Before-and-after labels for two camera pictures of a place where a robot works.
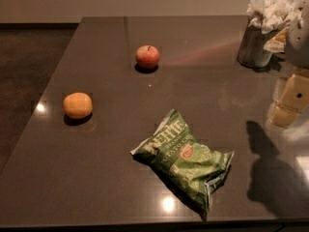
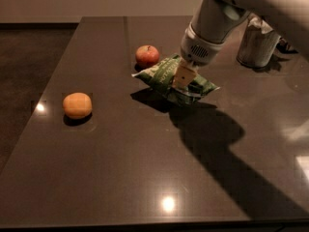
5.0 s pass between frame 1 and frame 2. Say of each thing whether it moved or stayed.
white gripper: moved
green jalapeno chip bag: moved
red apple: stayed
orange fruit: stayed
